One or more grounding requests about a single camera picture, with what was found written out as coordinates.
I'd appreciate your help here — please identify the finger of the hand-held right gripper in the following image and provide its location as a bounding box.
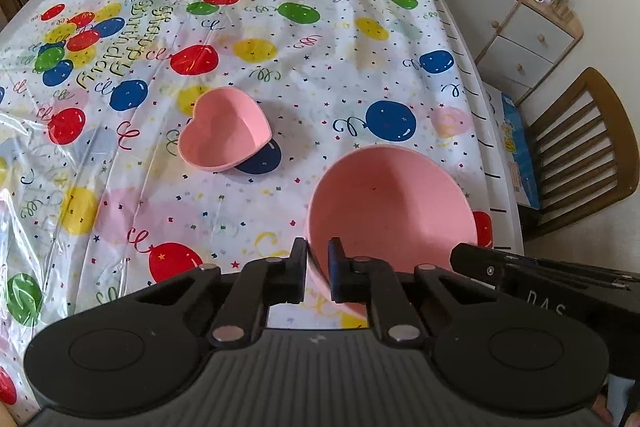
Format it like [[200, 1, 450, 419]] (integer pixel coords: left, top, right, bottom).
[[450, 242, 640, 292]]

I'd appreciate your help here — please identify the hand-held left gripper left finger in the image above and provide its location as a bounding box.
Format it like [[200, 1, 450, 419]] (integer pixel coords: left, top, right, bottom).
[[141, 237, 309, 349]]

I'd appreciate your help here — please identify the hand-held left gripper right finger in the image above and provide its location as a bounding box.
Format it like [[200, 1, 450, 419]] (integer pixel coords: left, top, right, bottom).
[[326, 237, 494, 350]]

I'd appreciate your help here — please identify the pink round bowl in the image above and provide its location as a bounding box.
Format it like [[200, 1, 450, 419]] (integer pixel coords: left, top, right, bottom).
[[306, 145, 478, 319]]

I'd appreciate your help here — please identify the blue printed box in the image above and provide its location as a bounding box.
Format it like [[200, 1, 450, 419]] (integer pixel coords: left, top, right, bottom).
[[499, 91, 544, 211]]

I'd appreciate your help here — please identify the plain wooden chair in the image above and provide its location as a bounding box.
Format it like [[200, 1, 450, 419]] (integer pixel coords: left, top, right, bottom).
[[519, 67, 634, 244]]

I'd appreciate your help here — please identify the pink heart-shaped bowl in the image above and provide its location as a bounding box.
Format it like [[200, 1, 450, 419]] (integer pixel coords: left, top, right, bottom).
[[177, 88, 273, 172]]

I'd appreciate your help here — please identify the balloon print tablecloth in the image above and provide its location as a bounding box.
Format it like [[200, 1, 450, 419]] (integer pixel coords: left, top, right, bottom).
[[0, 0, 526, 427]]

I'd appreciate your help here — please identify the white drawer cabinet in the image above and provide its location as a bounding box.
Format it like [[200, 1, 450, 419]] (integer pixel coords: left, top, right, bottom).
[[426, 0, 586, 106]]

